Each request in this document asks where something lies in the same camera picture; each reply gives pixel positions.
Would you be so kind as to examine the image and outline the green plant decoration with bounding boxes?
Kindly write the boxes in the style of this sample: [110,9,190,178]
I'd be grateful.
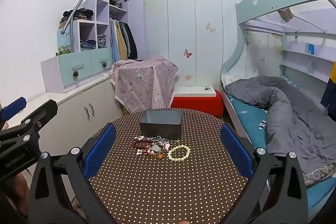
[55,46,71,56]

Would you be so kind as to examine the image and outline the teal drawer unit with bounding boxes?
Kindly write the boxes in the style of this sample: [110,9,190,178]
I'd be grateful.
[41,47,113,94]

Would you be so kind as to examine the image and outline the pink checkered cloth cover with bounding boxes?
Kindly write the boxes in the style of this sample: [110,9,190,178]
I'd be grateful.
[109,56,178,113]

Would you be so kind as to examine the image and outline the blue box on shelf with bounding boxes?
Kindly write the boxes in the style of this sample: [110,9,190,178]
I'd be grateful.
[307,44,315,55]

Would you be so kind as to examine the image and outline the white jade pendant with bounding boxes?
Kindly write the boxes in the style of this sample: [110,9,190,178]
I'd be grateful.
[149,144,161,155]

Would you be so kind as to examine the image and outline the hanging clothes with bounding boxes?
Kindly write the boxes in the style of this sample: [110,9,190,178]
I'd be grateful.
[109,18,138,63]

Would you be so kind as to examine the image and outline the brown polka dot tablecloth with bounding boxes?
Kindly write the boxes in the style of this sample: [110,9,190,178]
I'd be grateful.
[89,110,247,223]

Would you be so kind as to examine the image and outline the cream bead bracelet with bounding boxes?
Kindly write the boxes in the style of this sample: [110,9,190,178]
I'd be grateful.
[167,144,192,162]

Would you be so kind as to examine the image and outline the beige low cabinet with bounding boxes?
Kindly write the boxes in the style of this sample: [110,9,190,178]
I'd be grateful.
[4,74,124,162]

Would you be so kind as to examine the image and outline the teal bed sheet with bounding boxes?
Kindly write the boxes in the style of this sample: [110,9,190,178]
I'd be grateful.
[227,95,335,213]

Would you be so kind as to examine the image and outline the lilac stair shelf unit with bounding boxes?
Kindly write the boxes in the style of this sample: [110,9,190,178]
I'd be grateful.
[73,0,146,60]

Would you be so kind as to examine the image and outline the dark red bead bracelet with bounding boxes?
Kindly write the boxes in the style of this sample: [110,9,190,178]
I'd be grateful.
[131,137,156,152]

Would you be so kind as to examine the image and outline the person's left hand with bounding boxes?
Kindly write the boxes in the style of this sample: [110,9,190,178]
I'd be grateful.
[1,173,30,217]

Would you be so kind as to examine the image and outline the white wardrobe with butterflies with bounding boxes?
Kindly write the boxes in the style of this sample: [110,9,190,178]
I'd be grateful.
[143,0,242,88]

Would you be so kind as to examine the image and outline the dark grey jewelry box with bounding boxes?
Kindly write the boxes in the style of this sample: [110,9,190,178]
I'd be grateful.
[139,110,182,140]

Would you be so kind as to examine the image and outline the red storage ottoman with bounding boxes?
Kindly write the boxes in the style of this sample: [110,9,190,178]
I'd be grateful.
[171,90,224,118]

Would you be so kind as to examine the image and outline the dark folded clothes pile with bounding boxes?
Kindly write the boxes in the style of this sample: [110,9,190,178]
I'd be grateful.
[60,8,94,23]

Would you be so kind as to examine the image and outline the folded jeans in cubby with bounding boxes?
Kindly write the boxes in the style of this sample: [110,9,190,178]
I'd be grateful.
[80,34,106,51]

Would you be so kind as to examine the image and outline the grey duvet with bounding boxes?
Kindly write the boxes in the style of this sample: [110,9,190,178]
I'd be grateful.
[225,76,335,185]

